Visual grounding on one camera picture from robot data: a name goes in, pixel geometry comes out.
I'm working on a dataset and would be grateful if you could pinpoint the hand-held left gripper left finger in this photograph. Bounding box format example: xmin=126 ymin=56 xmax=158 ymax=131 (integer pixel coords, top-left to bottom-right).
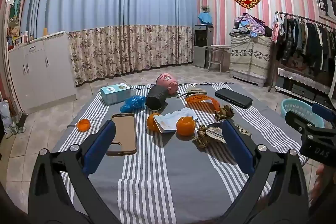
xmin=28 ymin=120 xmax=124 ymax=224

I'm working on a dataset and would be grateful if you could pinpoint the brown patterned wrapper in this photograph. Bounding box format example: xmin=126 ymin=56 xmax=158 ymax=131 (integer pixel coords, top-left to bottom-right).
xmin=193 ymin=122 xmax=251 ymax=148

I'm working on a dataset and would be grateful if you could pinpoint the blue pot with plant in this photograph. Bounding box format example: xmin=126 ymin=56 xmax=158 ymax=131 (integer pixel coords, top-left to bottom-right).
xmin=198 ymin=6 xmax=213 ymax=25

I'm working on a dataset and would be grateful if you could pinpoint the light blue tissue box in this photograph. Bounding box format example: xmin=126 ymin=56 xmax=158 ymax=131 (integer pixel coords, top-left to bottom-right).
xmin=100 ymin=83 xmax=132 ymax=105

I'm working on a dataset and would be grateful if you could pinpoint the small metal table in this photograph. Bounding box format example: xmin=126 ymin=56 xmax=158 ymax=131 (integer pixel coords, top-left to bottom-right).
xmin=203 ymin=45 xmax=231 ymax=73

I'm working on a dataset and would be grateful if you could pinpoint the blue floral curtain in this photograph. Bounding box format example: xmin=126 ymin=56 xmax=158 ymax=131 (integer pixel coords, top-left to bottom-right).
xmin=20 ymin=0 xmax=197 ymax=86

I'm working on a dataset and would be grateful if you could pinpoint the teal plastic basket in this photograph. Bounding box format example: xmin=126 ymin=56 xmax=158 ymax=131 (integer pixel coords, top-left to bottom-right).
xmin=281 ymin=98 xmax=324 ymax=128

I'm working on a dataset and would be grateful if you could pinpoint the cabinet under patterned cloth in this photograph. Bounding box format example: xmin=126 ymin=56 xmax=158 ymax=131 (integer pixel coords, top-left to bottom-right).
xmin=229 ymin=34 xmax=272 ymax=86

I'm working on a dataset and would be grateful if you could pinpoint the colourful wall poster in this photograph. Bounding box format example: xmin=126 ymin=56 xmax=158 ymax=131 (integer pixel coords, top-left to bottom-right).
xmin=7 ymin=0 xmax=26 ymax=38

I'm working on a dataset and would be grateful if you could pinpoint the low shelf with lace cloth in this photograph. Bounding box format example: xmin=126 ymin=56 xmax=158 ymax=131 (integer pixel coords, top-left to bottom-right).
xmin=274 ymin=67 xmax=336 ymax=109

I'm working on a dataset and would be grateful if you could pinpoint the orange plastic bag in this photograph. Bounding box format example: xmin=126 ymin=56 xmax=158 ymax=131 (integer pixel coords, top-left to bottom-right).
xmin=185 ymin=94 xmax=219 ymax=113

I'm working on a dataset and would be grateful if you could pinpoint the beige cloth with black string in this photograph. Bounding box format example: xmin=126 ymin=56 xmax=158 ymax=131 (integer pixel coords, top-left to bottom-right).
xmin=176 ymin=87 xmax=208 ymax=98

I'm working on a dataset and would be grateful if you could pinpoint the pink hanging packet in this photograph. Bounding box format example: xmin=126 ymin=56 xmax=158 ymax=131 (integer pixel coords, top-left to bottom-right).
xmin=271 ymin=20 xmax=280 ymax=42

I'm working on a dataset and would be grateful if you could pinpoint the black flat case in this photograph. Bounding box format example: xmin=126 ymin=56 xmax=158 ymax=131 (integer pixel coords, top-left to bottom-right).
xmin=215 ymin=88 xmax=253 ymax=109

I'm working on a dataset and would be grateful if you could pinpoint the grey white striped sheet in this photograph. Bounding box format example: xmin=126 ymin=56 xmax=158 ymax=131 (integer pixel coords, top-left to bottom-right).
xmin=51 ymin=82 xmax=309 ymax=224

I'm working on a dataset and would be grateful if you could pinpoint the white paper booklet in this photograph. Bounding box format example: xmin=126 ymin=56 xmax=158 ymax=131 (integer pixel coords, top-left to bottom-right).
xmin=154 ymin=108 xmax=199 ymax=133

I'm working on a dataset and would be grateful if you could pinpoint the row of hanging clothes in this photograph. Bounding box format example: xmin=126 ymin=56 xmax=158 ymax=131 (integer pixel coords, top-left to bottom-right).
xmin=276 ymin=15 xmax=336 ymax=77

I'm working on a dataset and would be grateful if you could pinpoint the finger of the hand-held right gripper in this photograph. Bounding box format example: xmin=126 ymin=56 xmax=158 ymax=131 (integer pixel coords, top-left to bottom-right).
xmin=285 ymin=110 xmax=316 ymax=135
xmin=311 ymin=103 xmax=336 ymax=122

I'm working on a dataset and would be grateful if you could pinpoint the pile of clothes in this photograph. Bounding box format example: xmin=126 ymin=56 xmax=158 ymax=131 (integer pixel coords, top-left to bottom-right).
xmin=229 ymin=13 xmax=272 ymax=38

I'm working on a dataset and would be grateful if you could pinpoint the white cabinet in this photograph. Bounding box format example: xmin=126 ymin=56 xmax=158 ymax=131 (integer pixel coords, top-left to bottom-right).
xmin=7 ymin=31 xmax=78 ymax=114

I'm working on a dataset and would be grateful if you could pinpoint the blue plastic bag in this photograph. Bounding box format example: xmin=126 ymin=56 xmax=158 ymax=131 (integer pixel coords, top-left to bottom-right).
xmin=120 ymin=95 xmax=146 ymax=113

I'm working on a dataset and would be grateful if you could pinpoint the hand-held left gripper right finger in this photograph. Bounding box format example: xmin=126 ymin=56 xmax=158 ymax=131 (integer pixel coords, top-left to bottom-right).
xmin=215 ymin=119 xmax=309 ymax=224

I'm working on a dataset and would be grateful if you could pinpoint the grey water dispenser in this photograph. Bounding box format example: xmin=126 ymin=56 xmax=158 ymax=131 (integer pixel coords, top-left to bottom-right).
xmin=193 ymin=25 xmax=214 ymax=68

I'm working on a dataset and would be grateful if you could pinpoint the phone in brown case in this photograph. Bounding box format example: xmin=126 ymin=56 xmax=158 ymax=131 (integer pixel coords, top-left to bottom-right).
xmin=106 ymin=113 xmax=137 ymax=156

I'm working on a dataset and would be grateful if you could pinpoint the white plastic bag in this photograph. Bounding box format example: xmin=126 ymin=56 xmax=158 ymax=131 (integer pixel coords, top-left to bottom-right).
xmin=0 ymin=100 xmax=12 ymax=135

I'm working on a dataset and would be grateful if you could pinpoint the metal clothes rack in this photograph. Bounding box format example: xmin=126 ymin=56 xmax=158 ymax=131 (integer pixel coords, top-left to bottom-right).
xmin=268 ymin=11 xmax=336 ymax=93

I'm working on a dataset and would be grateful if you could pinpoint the person's right hand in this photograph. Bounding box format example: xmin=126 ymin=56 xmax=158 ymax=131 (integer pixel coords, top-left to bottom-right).
xmin=311 ymin=164 xmax=336 ymax=211

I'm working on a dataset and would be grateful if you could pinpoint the grey floor cloth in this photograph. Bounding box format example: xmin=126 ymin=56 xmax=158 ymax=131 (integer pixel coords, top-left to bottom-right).
xmin=10 ymin=119 xmax=27 ymax=135

